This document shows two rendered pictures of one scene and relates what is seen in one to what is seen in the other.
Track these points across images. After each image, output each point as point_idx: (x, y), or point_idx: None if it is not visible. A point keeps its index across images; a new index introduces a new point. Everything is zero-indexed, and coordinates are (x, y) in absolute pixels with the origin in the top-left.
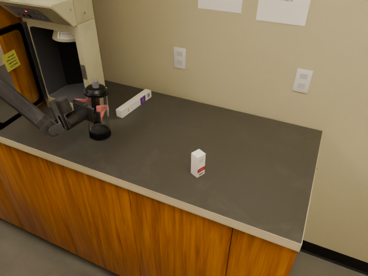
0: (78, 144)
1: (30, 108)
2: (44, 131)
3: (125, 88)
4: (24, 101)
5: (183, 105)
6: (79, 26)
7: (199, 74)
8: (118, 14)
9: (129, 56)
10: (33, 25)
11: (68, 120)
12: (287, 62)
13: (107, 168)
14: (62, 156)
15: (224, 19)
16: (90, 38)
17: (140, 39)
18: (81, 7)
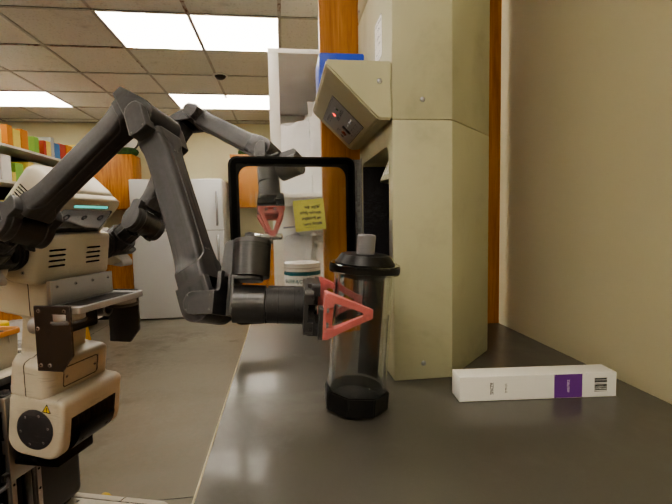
0: (290, 400)
1: (186, 238)
2: (180, 298)
3: (552, 358)
4: (184, 222)
5: None
6: (397, 124)
7: None
8: (577, 167)
9: (588, 276)
10: (364, 160)
11: (232, 293)
12: None
13: (224, 484)
14: (232, 402)
15: None
16: (425, 160)
17: (622, 221)
18: (413, 85)
